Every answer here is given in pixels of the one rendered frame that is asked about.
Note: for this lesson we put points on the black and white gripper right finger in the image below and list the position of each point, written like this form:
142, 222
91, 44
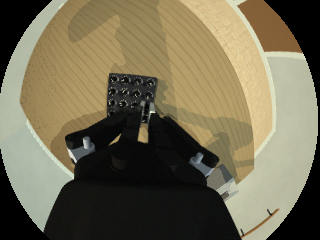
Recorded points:
163, 130

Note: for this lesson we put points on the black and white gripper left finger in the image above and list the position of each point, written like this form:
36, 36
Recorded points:
102, 133

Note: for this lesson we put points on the black square box with knobs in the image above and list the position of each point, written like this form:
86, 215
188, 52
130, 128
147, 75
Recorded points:
117, 86

